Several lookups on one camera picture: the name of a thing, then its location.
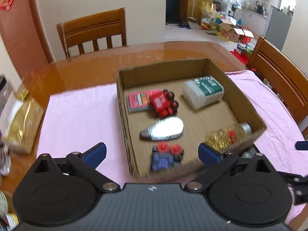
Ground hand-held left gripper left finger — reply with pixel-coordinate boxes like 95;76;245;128
23;142;121;193

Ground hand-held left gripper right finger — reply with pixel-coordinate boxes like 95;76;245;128
184;143;286;193

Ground clear bottle of yellow capsules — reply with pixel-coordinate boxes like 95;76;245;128
204;122;252;153

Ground cardboard box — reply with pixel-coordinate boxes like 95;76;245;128
220;23;255;43
116;57;268;181

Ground blue black toy truck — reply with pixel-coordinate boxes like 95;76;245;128
150;142;185;172

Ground teal-backed teardrop pocket mirror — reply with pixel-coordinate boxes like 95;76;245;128
139;116;185;142

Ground white cotton swab container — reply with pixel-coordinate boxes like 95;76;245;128
181;75;225;111

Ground pink plastic card case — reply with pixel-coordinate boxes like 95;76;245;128
126;91;152;114

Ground red toy car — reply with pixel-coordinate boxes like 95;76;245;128
148;89;180;119

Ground pink towel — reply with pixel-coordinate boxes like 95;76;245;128
36;69;308;225

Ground wooden chair with grooved back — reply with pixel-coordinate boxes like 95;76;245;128
246;35;308;138

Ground gold tissue pack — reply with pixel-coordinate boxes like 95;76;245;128
0;89;45;155

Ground clear plastic water bottle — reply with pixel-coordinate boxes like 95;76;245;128
0;147;12;177

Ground clear jar with black lid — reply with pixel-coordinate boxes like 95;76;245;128
0;75;14;101

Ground grey refrigerator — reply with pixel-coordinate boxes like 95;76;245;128
263;4;293;51

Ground cardboard box on floor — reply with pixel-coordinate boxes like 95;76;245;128
220;23;255;43

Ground wooden chair with slatted back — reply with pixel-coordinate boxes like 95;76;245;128
56;7;127;59

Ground yellow plastic bags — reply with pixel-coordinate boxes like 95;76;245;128
200;2;224;34

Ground brown wooden door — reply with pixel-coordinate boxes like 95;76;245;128
0;0;55;64

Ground wooden sideboard cabinet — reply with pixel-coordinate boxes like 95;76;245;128
180;0;214;25

